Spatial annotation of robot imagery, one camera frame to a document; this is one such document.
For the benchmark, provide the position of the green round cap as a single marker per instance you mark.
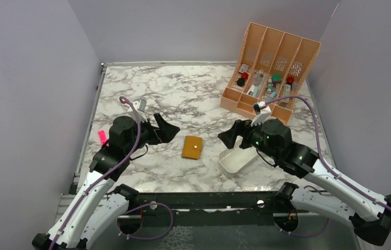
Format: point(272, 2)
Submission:
point(276, 78)

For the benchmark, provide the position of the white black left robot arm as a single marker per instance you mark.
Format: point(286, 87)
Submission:
point(91, 193)

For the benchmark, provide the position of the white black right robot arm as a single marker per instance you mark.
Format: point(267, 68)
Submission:
point(366, 212)

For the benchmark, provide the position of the yellow leather card holder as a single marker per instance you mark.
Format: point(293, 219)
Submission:
point(192, 147)

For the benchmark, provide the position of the black round cap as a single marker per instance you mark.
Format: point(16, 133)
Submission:
point(241, 82)

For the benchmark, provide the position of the black mounting rail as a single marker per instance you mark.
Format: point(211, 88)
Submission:
point(198, 209)

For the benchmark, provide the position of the white plastic tray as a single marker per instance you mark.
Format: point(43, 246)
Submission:
point(232, 161)

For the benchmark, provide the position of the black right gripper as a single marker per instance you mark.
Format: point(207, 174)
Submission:
point(241, 127)

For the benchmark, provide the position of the red round cap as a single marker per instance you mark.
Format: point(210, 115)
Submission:
point(244, 75)

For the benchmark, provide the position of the pink highlighter marker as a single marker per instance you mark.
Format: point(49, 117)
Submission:
point(102, 136)

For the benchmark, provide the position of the white red tube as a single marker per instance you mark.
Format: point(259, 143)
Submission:
point(286, 90)

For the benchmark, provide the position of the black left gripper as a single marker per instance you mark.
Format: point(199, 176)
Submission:
point(165, 133)

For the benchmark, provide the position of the peach desk organizer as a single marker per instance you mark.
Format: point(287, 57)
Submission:
point(264, 52)

